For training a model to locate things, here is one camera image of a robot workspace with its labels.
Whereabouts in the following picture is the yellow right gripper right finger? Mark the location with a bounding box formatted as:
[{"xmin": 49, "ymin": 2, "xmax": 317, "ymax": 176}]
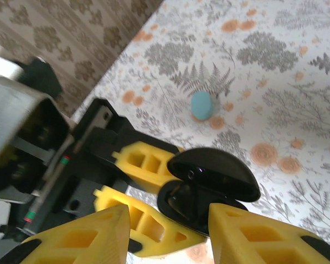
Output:
[{"xmin": 208, "ymin": 203, "xmax": 330, "ymax": 264}]

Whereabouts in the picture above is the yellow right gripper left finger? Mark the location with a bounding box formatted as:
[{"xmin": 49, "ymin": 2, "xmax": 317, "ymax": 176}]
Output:
[{"xmin": 0, "ymin": 205, "xmax": 131, "ymax": 264}]

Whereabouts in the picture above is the black earbud charging case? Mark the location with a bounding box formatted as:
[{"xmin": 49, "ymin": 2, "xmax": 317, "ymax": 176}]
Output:
[{"xmin": 156, "ymin": 147, "xmax": 261, "ymax": 238}]

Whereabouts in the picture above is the small teal round cap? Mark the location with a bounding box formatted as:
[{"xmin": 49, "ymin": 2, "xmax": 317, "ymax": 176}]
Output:
[{"xmin": 190, "ymin": 90, "xmax": 216, "ymax": 122}]

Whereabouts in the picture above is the floral printed tablecloth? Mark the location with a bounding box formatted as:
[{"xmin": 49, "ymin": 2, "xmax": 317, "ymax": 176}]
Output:
[{"xmin": 70, "ymin": 0, "xmax": 330, "ymax": 264}]

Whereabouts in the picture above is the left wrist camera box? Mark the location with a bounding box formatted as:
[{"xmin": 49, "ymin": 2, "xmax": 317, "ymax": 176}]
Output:
[{"xmin": 0, "ymin": 51, "xmax": 71, "ymax": 204}]

